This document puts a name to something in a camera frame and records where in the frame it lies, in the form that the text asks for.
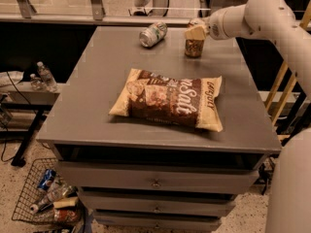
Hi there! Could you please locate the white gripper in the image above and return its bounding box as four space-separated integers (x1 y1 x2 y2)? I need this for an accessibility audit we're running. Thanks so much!
185 9 229 41

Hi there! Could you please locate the orange soda can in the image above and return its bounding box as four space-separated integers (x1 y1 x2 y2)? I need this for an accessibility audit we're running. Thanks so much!
184 17 207 58

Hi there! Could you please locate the brown chip bag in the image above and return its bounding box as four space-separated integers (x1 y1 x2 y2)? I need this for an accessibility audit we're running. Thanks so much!
109 69 223 132

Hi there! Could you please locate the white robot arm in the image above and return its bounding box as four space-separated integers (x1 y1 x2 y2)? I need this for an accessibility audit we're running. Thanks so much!
185 0 311 233

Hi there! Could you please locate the silver green soda can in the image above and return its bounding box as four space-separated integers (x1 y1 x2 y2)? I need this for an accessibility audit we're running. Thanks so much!
139 21 167 48

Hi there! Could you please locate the blue can in basket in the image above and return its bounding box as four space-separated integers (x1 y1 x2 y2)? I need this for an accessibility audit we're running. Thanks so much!
37 169 56 191

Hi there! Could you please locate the clear water bottle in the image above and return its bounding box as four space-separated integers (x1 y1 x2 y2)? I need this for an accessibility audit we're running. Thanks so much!
37 61 57 92

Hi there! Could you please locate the grey drawer cabinet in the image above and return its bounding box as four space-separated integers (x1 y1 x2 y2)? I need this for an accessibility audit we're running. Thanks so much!
38 26 281 232

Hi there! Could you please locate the small clear bottle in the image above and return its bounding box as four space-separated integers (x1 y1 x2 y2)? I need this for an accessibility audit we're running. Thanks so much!
30 74 44 90

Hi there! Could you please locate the black side table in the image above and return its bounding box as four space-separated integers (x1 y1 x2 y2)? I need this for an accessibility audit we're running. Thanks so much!
0 82 62 167

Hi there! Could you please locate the plastic bottle in basket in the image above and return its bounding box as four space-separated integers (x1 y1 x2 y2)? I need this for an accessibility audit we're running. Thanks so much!
30 184 76 214

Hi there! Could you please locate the yellow sponge in basket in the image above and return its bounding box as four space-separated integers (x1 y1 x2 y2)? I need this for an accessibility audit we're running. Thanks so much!
53 197 79 209

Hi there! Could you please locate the red packet in basket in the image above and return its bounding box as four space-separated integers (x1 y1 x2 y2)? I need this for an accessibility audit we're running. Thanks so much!
53 209 81 223

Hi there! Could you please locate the wire basket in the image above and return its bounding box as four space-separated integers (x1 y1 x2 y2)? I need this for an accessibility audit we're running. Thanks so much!
12 158 83 225

